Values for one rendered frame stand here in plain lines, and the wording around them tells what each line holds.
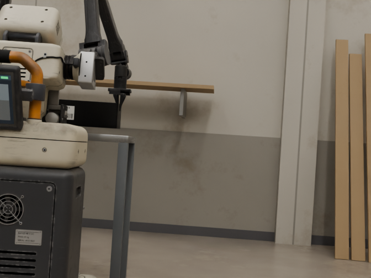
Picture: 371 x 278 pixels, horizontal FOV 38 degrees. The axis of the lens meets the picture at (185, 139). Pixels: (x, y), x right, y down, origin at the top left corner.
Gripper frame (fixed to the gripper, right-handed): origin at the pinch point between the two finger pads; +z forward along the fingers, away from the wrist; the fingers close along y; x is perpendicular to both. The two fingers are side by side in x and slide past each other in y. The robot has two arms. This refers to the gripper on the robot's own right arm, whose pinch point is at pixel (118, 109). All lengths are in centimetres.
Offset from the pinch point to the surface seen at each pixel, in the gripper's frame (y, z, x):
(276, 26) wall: -113, -88, -225
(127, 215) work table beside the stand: -5, 51, -20
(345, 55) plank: -168, -62, -202
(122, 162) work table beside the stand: -4.6, 23.0, 20.5
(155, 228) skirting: -16, 94, -228
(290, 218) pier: -130, 77, -209
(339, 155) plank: -160, 21, -178
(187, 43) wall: -36, -69, -232
